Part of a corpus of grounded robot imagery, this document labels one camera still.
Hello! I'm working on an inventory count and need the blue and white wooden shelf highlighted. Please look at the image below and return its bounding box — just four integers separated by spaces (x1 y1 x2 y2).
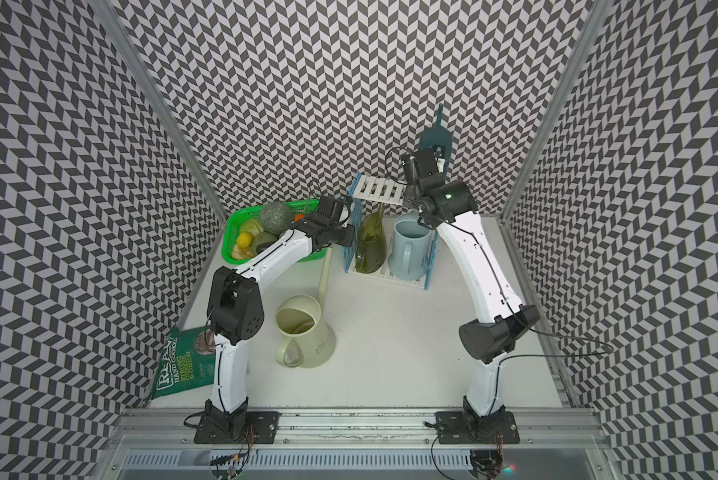
343 172 439 290

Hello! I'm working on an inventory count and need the yellow toy lemon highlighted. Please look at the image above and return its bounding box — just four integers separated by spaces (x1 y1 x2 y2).
236 231 254 249

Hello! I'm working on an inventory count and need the olive green watering can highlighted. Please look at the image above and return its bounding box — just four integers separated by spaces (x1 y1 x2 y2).
355 204 387 274

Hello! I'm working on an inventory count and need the green snack bag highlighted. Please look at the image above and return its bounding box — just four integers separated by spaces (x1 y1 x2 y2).
151 327 216 399

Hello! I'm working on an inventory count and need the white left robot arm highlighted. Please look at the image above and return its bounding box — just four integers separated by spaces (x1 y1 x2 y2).
206 195 356 416

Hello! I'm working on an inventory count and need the cream watering can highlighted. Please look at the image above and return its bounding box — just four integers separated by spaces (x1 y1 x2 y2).
275 249 337 369

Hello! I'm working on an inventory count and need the teal watering can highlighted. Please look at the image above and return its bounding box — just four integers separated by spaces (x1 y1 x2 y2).
418 103 453 177

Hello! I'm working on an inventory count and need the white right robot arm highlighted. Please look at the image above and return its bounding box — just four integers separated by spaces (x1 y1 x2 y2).
400 149 540 420

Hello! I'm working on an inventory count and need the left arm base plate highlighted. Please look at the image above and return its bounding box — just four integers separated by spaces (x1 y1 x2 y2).
194 409 280 445

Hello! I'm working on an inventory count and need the dark green avocado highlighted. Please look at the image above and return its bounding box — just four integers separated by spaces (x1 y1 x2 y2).
258 202 295 236

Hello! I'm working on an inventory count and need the light blue watering can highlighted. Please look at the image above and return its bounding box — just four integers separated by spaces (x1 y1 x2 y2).
389 212 434 281

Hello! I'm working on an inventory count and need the green plastic basket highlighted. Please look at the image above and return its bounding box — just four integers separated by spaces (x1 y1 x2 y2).
222 198 319 266

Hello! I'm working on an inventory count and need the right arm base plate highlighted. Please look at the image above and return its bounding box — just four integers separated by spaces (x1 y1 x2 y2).
434 408 521 445

